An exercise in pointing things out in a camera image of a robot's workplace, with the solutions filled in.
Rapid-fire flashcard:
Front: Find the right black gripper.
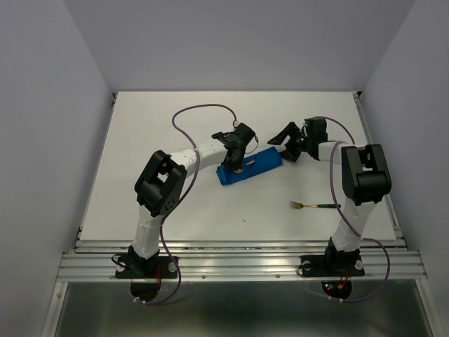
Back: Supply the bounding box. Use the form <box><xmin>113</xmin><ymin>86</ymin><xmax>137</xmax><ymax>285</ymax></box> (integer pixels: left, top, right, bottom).
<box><xmin>266</xmin><ymin>121</ymin><xmax>311</xmax><ymax>162</ymax></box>

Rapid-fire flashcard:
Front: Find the gold spoon green handle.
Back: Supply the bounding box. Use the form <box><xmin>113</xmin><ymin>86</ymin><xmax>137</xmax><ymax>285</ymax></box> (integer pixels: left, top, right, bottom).
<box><xmin>233</xmin><ymin>159</ymin><xmax>255</xmax><ymax>174</ymax></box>

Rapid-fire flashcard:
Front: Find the blue cloth napkin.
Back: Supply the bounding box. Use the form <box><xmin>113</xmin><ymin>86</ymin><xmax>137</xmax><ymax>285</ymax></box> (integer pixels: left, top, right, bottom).
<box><xmin>216</xmin><ymin>147</ymin><xmax>283</xmax><ymax>186</ymax></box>

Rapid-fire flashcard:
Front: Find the gold fork green handle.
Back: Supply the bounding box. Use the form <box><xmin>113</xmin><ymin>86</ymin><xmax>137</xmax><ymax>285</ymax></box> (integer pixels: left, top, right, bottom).
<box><xmin>289</xmin><ymin>201</ymin><xmax>341</xmax><ymax>209</ymax></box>

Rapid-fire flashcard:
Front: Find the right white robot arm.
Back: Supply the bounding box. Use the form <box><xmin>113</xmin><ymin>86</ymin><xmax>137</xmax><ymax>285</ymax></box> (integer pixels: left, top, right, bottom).
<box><xmin>268</xmin><ymin>117</ymin><xmax>391</xmax><ymax>277</ymax></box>

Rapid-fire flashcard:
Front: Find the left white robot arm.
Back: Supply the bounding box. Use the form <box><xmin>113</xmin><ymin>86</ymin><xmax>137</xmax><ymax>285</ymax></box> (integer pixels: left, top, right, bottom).
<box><xmin>128</xmin><ymin>123</ymin><xmax>256</xmax><ymax>277</ymax></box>

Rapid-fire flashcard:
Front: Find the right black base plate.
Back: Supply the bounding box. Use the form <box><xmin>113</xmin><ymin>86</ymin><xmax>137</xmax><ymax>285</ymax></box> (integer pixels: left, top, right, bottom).
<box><xmin>297</xmin><ymin>255</ymin><xmax>365</xmax><ymax>278</ymax></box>

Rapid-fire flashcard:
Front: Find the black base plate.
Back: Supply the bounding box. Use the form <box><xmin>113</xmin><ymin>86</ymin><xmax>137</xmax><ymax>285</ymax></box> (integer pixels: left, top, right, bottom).
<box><xmin>297</xmin><ymin>255</ymin><xmax>365</xmax><ymax>278</ymax></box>
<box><xmin>113</xmin><ymin>255</ymin><xmax>178</xmax><ymax>279</ymax></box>

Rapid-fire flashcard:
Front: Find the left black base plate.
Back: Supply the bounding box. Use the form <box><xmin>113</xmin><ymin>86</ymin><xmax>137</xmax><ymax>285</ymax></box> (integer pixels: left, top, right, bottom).
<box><xmin>113</xmin><ymin>255</ymin><xmax>178</xmax><ymax>279</ymax></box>

